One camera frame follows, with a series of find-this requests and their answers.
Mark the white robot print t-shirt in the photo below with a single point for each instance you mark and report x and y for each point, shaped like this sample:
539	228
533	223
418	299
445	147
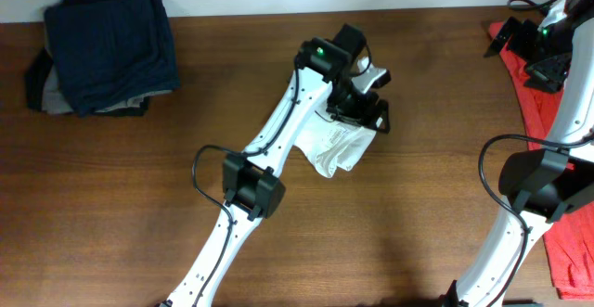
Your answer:
331	145

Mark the folded black garment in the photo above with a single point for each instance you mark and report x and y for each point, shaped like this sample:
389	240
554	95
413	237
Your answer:
34	79

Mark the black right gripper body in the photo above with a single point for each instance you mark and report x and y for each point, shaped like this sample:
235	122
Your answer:
549	52

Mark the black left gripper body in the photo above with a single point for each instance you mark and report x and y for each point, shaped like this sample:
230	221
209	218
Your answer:
349	107

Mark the folded grey garment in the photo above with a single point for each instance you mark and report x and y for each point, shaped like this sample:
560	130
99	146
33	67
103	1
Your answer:
54	103

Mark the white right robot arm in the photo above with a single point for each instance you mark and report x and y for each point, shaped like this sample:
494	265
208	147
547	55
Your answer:
537	187

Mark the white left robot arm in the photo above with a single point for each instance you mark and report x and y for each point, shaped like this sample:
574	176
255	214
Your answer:
331	82

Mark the folded navy blue garment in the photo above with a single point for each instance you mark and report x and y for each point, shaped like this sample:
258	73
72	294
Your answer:
108	51

